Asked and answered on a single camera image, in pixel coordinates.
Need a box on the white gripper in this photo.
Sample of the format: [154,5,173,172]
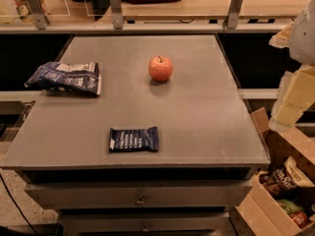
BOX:
[269,64,315,132]

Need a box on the red apple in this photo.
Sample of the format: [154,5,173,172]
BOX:
[149,56,173,82]

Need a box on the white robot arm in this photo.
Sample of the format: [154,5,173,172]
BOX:
[269,0,315,132]

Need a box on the brown sea salt chip bag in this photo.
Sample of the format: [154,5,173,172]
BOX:
[259,156,315,198]

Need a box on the green snack bag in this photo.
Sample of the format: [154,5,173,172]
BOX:
[277,199,303,214]

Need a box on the crumpled blue chip bag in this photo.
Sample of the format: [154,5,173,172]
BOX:
[25,62,101,95]

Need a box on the cardboard box of snacks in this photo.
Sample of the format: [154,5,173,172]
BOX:
[236,108,315,236]

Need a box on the red snack can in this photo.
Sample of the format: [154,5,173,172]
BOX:
[289,211,309,228]

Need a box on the dark blue snack packet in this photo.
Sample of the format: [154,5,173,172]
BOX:
[109,126,159,152]

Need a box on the upper grey drawer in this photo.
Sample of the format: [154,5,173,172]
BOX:
[26,180,252,209]

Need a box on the grey drawer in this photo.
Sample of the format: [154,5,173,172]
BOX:
[26,180,252,209]
[58,212,229,233]

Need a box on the lower grey drawer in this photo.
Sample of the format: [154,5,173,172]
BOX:
[58,212,229,233]

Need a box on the orange package behind glass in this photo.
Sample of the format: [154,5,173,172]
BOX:
[5,0,50,18]

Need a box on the right metal bracket post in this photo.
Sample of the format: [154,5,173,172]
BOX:
[225,0,243,29]

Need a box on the metal bracket post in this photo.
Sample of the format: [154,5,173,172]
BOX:
[225,0,243,29]
[27,0,48,30]
[109,0,124,30]

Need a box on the middle metal bracket post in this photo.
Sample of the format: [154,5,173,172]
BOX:
[109,0,124,30]

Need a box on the left metal bracket post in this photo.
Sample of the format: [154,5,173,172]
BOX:
[27,0,48,30]

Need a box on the black floor cable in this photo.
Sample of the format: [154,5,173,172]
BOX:
[0,174,39,236]

